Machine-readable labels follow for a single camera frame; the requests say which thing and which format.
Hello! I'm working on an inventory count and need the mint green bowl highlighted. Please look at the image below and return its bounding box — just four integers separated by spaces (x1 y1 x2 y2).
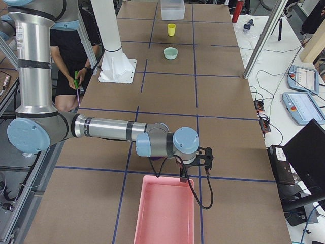
163 47 178 60

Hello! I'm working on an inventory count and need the green handled tool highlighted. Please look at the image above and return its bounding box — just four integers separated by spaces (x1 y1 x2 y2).
74 70 80 106

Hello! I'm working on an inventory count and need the aluminium frame post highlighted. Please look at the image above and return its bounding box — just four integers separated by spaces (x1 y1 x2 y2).
243 0 287 79

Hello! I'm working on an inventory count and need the clear plastic box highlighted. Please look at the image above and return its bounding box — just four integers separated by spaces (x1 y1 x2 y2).
160 0 185 20

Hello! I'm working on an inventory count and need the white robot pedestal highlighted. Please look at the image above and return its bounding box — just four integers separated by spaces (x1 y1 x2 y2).
91 0 137 84

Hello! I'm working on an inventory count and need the black computer box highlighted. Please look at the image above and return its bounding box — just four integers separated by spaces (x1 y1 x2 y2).
267 145 295 185

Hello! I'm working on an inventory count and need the purple cloth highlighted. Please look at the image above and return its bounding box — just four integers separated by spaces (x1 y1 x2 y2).
149 156 164 161

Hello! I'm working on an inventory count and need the seated person in black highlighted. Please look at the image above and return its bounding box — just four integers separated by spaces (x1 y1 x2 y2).
50 29 92 112

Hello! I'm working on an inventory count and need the far teach pendant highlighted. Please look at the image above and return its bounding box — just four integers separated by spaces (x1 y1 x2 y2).
287 65 319 95

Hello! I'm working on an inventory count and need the black monitor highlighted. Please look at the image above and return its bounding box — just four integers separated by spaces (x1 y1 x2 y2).
283 119 324 195

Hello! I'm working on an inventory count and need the yellow plastic cup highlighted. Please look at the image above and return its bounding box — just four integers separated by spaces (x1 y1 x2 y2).
167 23 176 37

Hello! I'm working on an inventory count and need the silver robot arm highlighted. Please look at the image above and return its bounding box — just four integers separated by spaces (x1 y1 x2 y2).
7 1 202 178

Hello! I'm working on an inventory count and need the teach pendant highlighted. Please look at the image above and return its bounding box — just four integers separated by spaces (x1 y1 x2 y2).
282 91 324 125
287 65 319 95

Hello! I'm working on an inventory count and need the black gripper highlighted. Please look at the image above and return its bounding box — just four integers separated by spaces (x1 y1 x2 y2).
179 164 188 183

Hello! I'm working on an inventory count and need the red bottle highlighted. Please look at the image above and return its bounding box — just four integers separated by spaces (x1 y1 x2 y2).
232 0 243 23

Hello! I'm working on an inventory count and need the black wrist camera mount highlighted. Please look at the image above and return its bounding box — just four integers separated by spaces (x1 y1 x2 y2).
195 147 214 171

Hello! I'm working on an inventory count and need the near teach pendant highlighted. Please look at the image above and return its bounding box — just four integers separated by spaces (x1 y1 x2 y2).
282 91 324 125

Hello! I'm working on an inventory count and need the pink plastic bin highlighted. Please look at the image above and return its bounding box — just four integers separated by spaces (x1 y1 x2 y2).
134 175 194 243

